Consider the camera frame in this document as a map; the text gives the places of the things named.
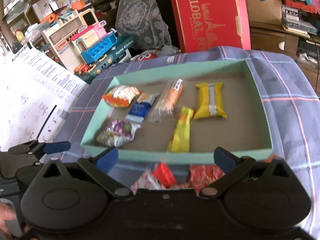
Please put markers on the person's left hand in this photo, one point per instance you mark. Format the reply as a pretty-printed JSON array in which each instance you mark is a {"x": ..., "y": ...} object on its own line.
[{"x": 6, "y": 214}]

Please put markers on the red Global gift box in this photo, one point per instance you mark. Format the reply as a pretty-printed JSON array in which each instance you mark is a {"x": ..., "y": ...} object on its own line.
[{"x": 204, "y": 24}]

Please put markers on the long yellow snack stick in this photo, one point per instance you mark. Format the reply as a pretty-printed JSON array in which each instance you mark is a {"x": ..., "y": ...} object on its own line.
[{"x": 180, "y": 140}]

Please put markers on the brown cardboard box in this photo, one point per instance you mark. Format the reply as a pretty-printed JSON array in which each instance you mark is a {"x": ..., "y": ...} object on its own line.
[{"x": 264, "y": 11}]

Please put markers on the yellow tissue like pack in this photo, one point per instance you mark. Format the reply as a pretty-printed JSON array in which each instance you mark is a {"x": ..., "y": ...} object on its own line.
[{"x": 209, "y": 101}]

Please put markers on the blue white snack packet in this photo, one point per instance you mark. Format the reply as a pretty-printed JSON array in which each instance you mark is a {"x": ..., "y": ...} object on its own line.
[{"x": 141, "y": 107}]

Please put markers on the red foil snack packet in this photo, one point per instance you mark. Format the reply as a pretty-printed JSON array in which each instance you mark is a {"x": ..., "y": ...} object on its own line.
[{"x": 201, "y": 176}]

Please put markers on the white printed paper sheet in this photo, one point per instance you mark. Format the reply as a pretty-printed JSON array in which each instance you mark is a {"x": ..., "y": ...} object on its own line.
[{"x": 37, "y": 96}]

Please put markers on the wooden low cabinet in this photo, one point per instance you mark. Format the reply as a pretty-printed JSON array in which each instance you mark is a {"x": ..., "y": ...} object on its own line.
[{"x": 274, "y": 38}]

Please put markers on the toy home kitchen set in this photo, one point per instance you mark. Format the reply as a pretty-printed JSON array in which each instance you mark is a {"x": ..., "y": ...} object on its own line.
[{"x": 81, "y": 43}]

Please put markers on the clear orange cracker pack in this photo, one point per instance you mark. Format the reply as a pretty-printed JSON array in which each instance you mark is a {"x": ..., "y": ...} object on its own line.
[{"x": 165, "y": 106}]

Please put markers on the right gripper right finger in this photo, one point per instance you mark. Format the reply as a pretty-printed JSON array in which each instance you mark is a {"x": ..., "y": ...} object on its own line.
[{"x": 235, "y": 169}]

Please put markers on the orange snack packet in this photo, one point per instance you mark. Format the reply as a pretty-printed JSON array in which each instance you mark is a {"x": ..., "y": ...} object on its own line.
[{"x": 269, "y": 159}]

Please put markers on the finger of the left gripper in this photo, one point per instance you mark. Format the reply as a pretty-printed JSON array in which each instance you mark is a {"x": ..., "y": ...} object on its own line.
[{"x": 56, "y": 146}]

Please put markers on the small red candy packet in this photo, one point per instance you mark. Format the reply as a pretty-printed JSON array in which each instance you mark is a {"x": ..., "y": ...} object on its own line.
[{"x": 164, "y": 175}]

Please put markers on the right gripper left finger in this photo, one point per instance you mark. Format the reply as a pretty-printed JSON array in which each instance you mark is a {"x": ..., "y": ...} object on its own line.
[{"x": 97, "y": 169}]

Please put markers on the red plush toy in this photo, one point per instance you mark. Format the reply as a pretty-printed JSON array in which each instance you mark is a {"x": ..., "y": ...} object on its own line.
[{"x": 149, "y": 54}]

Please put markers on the grey lace cloth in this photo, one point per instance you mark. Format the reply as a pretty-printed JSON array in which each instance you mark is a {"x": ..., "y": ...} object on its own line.
[{"x": 150, "y": 21}]

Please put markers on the purple candy bag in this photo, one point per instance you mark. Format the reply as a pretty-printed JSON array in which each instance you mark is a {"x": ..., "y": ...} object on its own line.
[{"x": 118, "y": 133}]

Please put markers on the pink floral snack packet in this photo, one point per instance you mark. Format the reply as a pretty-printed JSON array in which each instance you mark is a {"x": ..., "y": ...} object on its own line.
[{"x": 147, "y": 180}]

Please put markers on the blue plaid tablecloth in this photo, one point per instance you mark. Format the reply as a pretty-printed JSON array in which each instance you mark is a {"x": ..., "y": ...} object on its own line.
[{"x": 291, "y": 104}]

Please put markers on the large orange chips bag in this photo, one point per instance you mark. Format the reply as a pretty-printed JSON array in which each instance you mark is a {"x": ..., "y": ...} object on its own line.
[{"x": 121, "y": 96}]

